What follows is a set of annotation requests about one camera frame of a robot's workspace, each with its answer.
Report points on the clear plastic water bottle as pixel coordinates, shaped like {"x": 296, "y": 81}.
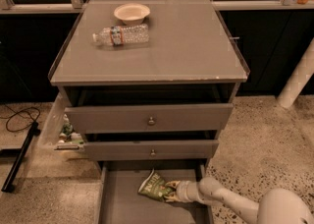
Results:
{"x": 121, "y": 35}

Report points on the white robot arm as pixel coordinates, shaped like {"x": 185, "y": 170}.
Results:
{"x": 277, "y": 206}

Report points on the clear plastic storage bin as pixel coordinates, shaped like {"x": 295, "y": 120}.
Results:
{"x": 57, "y": 132}

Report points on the green jalapeno chip bag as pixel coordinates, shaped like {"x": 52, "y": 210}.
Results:
{"x": 155, "y": 187}

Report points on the white paper bowl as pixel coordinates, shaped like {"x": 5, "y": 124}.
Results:
{"x": 132, "y": 13}

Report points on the grey top drawer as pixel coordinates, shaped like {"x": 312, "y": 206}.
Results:
{"x": 149, "y": 118}

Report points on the grey middle drawer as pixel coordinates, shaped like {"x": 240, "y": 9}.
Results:
{"x": 150, "y": 150}

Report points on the grey bottom drawer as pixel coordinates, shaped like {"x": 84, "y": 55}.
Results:
{"x": 120, "y": 202}

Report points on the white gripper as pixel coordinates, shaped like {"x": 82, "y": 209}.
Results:
{"x": 184, "y": 191}

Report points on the white cylindrical post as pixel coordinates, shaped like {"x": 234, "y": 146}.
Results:
{"x": 299, "y": 78}

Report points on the grey drawer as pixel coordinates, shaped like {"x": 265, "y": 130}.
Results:
{"x": 120, "y": 202}
{"x": 149, "y": 118}
{"x": 150, "y": 150}

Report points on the grey drawer cabinet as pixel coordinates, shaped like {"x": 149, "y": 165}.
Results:
{"x": 189, "y": 59}

